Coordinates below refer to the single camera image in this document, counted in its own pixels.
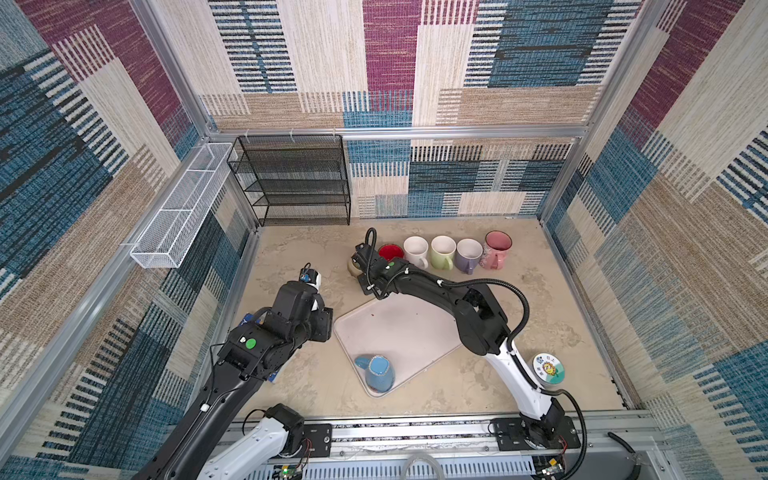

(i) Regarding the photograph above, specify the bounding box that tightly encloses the beige speckled mug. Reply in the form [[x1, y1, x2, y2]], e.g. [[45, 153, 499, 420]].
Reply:
[[347, 258, 363, 278]]

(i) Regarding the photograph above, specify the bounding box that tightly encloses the red mug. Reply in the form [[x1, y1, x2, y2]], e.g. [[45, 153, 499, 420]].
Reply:
[[378, 244, 405, 262]]

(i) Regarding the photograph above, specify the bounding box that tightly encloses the white mug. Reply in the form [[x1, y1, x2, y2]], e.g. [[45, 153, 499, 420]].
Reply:
[[403, 236, 429, 269]]

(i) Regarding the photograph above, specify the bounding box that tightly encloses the light green mug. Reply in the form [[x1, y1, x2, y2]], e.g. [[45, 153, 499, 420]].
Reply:
[[429, 235, 457, 270]]

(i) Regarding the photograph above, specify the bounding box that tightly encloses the blue mug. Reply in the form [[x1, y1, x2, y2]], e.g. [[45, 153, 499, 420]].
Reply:
[[354, 355, 395, 393]]

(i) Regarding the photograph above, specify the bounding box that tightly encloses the purple mug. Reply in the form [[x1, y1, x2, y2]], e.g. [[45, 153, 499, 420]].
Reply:
[[454, 238, 483, 275]]

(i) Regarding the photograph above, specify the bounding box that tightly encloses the pink patterned mug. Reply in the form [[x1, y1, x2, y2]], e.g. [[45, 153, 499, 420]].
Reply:
[[480, 230, 513, 270]]

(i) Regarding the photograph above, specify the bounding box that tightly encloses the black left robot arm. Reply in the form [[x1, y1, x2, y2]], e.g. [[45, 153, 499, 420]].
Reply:
[[134, 307, 333, 479]]

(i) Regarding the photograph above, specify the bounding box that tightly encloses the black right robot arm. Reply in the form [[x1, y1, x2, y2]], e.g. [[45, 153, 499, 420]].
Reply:
[[351, 227, 571, 448]]

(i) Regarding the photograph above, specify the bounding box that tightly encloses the white plastic tray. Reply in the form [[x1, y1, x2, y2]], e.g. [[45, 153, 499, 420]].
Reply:
[[333, 294, 461, 398]]

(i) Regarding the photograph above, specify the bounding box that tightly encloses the blue book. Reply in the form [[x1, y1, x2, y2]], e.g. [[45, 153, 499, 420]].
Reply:
[[239, 310, 280, 383]]

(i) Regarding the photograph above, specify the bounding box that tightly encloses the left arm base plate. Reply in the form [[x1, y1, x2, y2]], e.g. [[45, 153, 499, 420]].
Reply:
[[269, 423, 333, 460]]

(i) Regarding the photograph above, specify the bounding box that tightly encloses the black wire mesh shelf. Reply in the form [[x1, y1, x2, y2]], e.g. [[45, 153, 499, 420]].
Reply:
[[228, 135, 351, 227]]

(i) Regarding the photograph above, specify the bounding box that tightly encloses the white wire mesh basket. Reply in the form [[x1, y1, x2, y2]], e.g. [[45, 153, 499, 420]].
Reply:
[[130, 143, 233, 269]]

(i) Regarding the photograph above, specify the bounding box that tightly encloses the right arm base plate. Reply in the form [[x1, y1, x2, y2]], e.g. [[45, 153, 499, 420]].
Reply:
[[488, 415, 582, 451]]

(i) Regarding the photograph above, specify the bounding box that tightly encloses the aluminium front rail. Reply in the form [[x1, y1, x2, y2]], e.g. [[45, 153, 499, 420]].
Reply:
[[149, 412, 661, 480]]

